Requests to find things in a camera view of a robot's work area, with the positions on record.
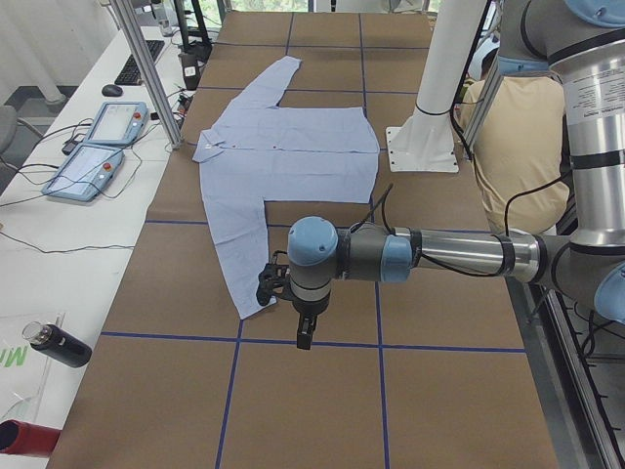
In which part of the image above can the seated person in beige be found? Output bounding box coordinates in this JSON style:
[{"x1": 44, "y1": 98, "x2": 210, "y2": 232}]
[{"x1": 473, "y1": 76, "x2": 569, "y2": 235}]

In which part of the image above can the black water bottle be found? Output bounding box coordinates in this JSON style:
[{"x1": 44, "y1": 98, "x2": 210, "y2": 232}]
[{"x1": 22, "y1": 321, "x2": 92, "y2": 368}]

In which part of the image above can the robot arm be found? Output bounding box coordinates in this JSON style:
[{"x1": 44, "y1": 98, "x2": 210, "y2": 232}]
[{"x1": 283, "y1": 1, "x2": 624, "y2": 349}]

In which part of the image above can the red cylinder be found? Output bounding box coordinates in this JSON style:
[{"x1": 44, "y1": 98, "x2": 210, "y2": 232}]
[{"x1": 1, "y1": 419, "x2": 62, "y2": 457}]

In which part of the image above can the lower teach pendant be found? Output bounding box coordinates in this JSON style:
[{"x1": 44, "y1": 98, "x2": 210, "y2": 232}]
[{"x1": 41, "y1": 144, "x2": 124, "y2": 202}]

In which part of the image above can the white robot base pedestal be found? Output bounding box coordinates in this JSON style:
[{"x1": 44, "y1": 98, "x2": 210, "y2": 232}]
[{"x1": 386, "y1": 0, "x2": 488, "y2": 173}]

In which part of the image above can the upper teach pendant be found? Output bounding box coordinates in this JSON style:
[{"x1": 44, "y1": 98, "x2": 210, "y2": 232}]
[{"x1": 84, "y1": 102, "x2": 149, "y2": 147}]

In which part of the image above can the black keyboard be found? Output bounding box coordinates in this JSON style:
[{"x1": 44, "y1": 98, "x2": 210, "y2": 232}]
[{"x1": 114, "y1": 38, "x2": 166, "y2": 87}]

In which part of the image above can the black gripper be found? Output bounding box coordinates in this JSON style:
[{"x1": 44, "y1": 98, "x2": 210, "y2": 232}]
[{"x1": 290, "y1": 279, "x2": 331, "y2": 349}]

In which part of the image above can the black cable on table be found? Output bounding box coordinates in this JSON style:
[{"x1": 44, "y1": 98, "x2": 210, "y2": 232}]
[{"x1": 0, "y1": 146, "x2": 187, "y2": 255}]

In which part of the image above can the light blue striped shirt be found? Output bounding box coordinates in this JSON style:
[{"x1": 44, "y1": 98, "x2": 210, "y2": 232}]
[{"x1": 193, "y1": 56, "x2": 380, "y2": 319}]

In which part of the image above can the black computer mouse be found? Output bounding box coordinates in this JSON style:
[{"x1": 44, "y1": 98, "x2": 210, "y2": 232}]
[{"x1": 102, "y1": 84, "x2": 123, "y2": 98}]

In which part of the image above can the teach pendant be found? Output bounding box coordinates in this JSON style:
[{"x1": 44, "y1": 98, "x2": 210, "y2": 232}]
[
  {"x1": 84, "y1": 102, "x2": 149, "y2": 147},
  {"x1": 41, "y1": 144, "x2": 124, "y2": 202}
]

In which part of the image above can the aluminium frame post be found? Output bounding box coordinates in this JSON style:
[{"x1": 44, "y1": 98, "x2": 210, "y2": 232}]
[{"x1": 110, "y1": 0, "x2": 183, "y2": 149}]

